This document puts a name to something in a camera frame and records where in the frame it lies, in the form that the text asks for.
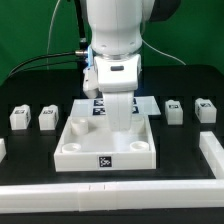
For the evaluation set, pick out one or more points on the black pole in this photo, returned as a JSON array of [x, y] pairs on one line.
[[82, 37]]

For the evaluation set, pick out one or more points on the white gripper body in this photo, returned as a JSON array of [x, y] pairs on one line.
[[118, 79]]

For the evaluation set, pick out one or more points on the white left fence piece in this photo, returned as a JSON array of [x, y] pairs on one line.
[[2, 149]]

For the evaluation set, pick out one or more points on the white right fence rail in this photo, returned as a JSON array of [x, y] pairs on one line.
[[213, 153]]

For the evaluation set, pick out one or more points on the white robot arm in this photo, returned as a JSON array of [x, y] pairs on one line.
[[116, 35]]

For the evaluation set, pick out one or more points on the white square table top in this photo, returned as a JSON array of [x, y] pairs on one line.
[[87, 144]]

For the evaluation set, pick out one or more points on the white front fence rail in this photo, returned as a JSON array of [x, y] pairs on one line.
[[111, 196]]

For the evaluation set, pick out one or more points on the white fence rail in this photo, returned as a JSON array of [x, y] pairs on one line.
[[111, 196], [213, 153]]

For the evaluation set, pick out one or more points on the white marker sheet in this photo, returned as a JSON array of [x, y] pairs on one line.
[[94, 107]]

